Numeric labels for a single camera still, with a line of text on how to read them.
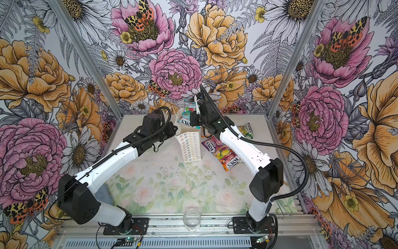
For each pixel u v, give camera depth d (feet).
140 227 2.44
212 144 3.32
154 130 2.03
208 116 1.92
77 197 1.34
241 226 2.41
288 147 1.46
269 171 1.49
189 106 2.57
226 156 3.01
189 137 2.62
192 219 2.55
